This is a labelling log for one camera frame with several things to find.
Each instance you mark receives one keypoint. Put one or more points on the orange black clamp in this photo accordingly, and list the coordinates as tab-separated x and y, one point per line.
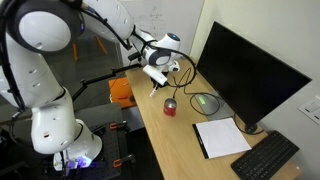
118	125
122	160

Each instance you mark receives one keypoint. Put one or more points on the grey monitor stand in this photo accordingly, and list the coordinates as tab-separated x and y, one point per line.
213	106

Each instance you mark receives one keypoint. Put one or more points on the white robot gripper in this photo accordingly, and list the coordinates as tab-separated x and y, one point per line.
155	74

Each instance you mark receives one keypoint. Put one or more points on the red cup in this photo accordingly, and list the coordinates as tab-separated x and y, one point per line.
169	108

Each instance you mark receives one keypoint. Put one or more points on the white wall outlet plate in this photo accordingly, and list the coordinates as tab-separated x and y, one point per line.
310	109

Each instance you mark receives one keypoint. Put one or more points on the black keyboard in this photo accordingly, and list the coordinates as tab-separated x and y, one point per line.
265	158

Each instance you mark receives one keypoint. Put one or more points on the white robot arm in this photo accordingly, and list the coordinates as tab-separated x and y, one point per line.
46	66

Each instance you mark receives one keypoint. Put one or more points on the orange box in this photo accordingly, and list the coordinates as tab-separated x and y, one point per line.
121	91

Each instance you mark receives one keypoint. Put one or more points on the green sticker on stand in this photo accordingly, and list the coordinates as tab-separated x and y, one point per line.
201	100

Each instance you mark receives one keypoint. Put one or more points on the orange pole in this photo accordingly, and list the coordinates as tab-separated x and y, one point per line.
75	52
101	45

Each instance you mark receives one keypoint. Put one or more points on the whiteboard with diagram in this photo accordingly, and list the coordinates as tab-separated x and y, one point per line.
166	20

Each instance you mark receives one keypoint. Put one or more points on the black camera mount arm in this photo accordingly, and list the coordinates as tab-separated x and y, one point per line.
100	78

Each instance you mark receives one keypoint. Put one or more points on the white notepad with black spine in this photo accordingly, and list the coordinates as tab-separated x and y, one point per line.
223	137

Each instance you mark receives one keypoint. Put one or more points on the black computer monitor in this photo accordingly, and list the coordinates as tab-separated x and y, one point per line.
246	76

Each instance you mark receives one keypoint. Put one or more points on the black perforated robot table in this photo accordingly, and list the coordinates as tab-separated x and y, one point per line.
110	146

